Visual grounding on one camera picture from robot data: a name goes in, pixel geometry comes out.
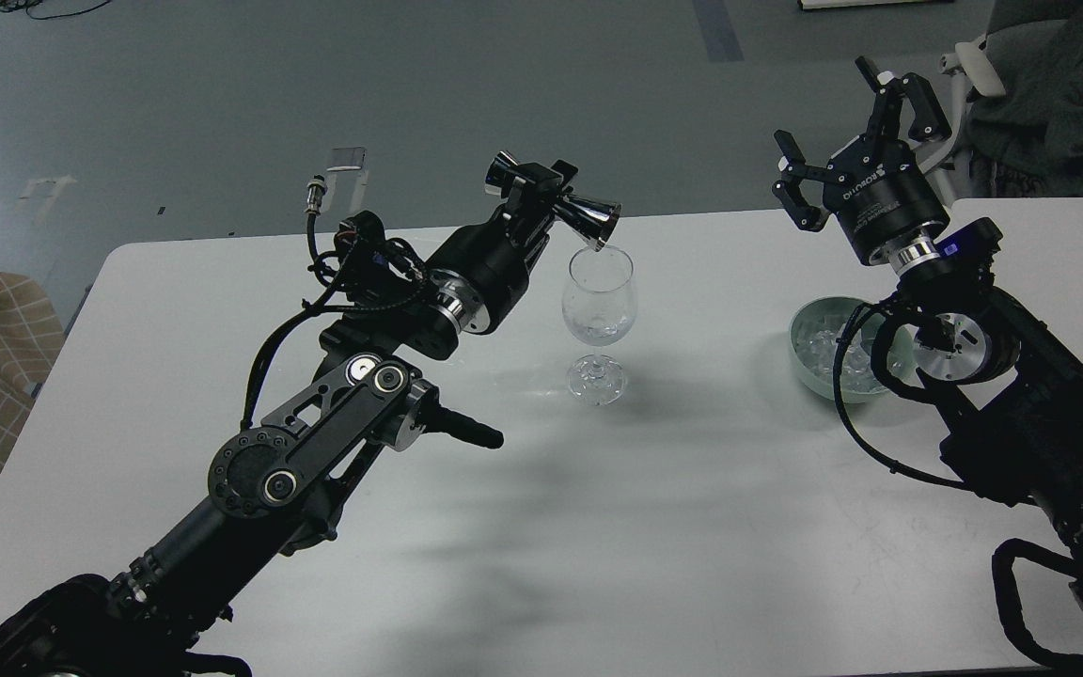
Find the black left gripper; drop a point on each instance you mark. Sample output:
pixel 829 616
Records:
pixel 482 271

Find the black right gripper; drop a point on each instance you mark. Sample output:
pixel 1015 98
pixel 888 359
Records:
pixel 883 203

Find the steel cocktail jigger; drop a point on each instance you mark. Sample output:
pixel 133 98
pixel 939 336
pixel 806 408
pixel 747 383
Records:
pixel 592 219

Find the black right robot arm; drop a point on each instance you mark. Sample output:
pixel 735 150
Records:
pixel 1010 393

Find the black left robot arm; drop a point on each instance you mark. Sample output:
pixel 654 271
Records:
pixel 327 392

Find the clear wine glass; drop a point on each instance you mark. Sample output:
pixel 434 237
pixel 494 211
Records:
pixel 599 307

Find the green bowl of ice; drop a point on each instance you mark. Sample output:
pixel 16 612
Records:
pixel 813 340

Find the white office chair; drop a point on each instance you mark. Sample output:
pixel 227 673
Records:
pixel 972 77

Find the grey tape on floor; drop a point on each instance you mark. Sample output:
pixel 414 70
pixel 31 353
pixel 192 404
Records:
pixel 346 159

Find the person in grey clothes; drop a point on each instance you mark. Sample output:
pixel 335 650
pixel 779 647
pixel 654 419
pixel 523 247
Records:
pixel 1029 142

